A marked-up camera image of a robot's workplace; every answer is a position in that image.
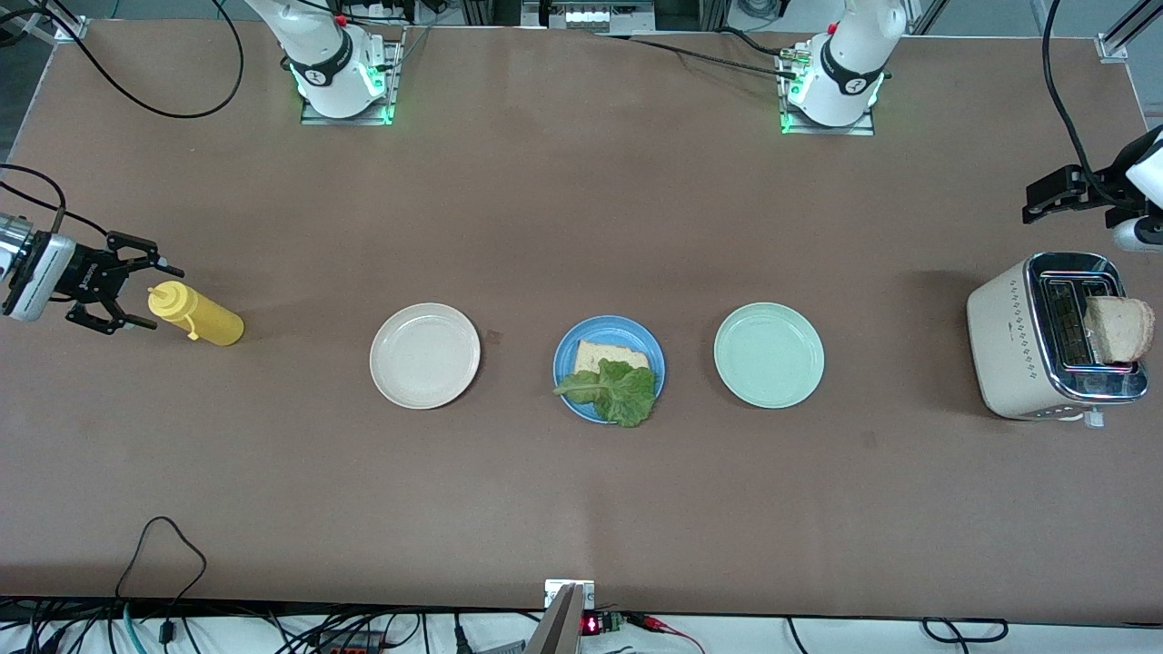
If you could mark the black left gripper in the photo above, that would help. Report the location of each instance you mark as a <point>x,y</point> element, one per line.
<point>1097,182</point>

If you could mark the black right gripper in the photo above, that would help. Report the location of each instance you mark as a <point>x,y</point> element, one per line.
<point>84,275</point>

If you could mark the yellow squeeze bottle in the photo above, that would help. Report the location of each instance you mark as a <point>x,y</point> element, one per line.
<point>204,318</point>

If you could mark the sliced bread with brown crust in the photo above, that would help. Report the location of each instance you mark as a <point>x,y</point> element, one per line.
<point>609,354</point>
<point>1122,329</point>

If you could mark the green lettuce leaf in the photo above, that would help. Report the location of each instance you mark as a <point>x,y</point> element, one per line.
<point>627,395</point>

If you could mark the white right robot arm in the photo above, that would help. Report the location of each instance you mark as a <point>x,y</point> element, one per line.
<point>327,54</point>

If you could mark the beige round plate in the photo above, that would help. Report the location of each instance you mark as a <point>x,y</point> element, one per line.
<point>424,356</point>

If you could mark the light green round plate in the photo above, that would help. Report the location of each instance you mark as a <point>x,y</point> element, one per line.
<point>769,355</point>

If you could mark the blue round plate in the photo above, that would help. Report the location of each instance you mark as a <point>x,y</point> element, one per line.
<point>609,327</point>

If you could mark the cream and chrome toaster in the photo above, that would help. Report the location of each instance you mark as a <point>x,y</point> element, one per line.
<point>1004,345</point>

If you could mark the white device with lit panel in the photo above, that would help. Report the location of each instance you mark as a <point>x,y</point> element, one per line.
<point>591,16</point>

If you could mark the circuit board with red display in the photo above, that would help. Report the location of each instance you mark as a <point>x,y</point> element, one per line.
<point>604,624</point>

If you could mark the metal table corner bracket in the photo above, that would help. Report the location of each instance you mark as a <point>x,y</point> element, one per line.
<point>1113,47</point>
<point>71,30</point>

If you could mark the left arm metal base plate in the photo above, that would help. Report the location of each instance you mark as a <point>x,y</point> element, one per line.
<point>859,129</point>

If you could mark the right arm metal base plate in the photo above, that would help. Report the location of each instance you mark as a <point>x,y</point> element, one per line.
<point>392,91</point>

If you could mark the small metal edge bracket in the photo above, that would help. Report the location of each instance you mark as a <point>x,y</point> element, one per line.
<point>554,590</point>

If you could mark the grey metal camera pole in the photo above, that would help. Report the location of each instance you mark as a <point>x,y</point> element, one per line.
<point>559,627</point>

